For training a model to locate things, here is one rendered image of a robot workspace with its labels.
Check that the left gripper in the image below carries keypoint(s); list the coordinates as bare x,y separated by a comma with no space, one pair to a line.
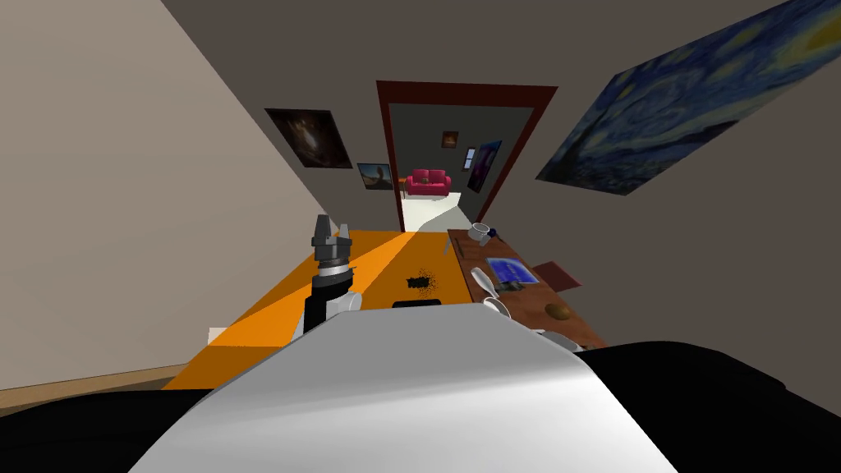
332,249

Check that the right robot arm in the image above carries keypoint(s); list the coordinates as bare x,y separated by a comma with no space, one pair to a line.
709,414

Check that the red sofa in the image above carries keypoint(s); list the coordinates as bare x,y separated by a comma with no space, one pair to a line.
428,183

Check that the grey mug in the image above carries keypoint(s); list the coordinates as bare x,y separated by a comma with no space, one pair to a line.
479,233

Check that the small window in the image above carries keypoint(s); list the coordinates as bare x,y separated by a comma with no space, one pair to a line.
469,158

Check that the white bottle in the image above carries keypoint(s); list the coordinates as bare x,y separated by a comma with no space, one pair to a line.
484,282

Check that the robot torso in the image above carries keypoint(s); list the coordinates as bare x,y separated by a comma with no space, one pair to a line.
407,394

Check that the white cup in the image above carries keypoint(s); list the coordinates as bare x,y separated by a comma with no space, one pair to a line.
497,307

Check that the blue book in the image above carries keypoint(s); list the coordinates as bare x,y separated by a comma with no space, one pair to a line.
511,270

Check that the brown wooden table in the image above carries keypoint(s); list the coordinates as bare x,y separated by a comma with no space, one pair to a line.
525,309

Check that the dark red flat square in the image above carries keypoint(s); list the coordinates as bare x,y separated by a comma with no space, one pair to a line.
558,276

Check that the brown potato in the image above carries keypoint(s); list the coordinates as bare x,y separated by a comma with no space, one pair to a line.
558,311

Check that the white plate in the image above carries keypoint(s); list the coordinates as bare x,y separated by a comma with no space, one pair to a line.
562,340

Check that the large blue starry painting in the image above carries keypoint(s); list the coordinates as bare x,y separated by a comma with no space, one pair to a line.
683,105

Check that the small desert wall picture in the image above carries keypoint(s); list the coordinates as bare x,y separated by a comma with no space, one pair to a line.
375,176

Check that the dark brown wall picture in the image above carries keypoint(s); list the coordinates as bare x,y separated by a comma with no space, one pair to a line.
309,138

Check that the small orange wall picture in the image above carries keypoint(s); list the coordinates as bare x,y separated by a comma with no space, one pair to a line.
450,139

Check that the purple wall picture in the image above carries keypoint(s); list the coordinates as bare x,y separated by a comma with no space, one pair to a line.
484,165

